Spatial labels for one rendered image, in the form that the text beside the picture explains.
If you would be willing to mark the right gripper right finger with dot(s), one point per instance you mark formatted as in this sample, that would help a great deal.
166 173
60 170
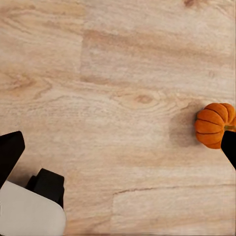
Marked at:
228 145

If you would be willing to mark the pumpkin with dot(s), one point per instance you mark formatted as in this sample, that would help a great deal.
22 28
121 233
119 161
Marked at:
212 123

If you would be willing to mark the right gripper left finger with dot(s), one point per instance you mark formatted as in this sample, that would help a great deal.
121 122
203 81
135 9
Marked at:
12 146

